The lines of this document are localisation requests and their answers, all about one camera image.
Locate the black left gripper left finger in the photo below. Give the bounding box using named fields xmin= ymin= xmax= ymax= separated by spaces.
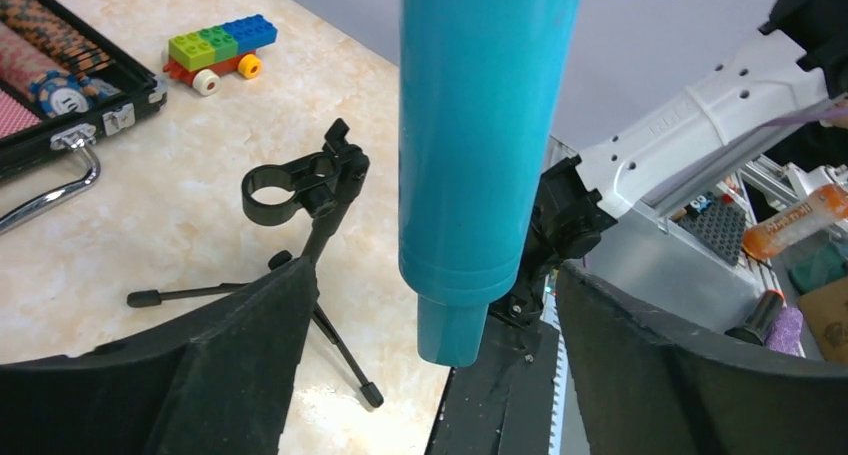
xmin=1 ymin=259 xmax=318 ymax=454

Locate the black small tripod mic stand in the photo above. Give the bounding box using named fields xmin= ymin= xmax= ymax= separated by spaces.
xmin=126 ymin=118 xmax=384 ymax=408

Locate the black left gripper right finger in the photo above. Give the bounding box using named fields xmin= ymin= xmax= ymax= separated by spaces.
xmin=556 ymin=264 xmax=847 ymax=454

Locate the brown chip stack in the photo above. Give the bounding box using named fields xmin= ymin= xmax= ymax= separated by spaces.
xmin=1 ymin=0 xmax=114 ymax=75

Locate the pink card deck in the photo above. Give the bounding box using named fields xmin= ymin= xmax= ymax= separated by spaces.
xmin=1 ymin=88 xmax=42 ymax=139

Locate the orange labelled bottle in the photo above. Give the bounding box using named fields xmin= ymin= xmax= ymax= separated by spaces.
xmin=741 ymin=183 xmax=847 ymax=261

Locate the colourful toy block train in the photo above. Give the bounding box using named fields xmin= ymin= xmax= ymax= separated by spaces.
xmin=162 ymin=14 xmax=278 ymax=97

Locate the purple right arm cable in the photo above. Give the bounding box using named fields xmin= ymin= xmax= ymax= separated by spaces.
xmin=761 ymin=97 xmax=848 ymax=130

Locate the cyan microphone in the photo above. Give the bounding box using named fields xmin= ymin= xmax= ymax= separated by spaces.
xmin=398 ymin=0 xmax=580 ymax=367

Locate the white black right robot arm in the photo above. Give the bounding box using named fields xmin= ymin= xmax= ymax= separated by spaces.
xmin=489 ymin=0 xmax=847 ymax=329

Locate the black poker chip case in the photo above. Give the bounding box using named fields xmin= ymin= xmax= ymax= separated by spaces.
xmin=1 ymin=0 xmax=167 ymax=232

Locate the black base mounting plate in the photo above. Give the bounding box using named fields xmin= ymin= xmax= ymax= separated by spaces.
xmin=424 ymin=317 xmax=560 ymax=455

